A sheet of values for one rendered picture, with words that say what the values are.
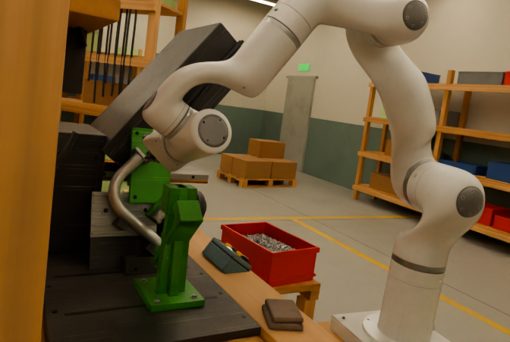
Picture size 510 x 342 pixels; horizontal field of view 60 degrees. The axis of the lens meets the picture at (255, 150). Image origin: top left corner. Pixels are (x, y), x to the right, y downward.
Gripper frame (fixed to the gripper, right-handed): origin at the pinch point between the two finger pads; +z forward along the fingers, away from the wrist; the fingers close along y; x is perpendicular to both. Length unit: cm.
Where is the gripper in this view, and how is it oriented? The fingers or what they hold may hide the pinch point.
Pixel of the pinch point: (152, 155)
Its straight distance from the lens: 109.1
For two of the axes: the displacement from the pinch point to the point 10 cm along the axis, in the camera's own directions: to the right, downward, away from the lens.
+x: -5.8, 6.5, -4.9
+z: -5.4, 1.5, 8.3
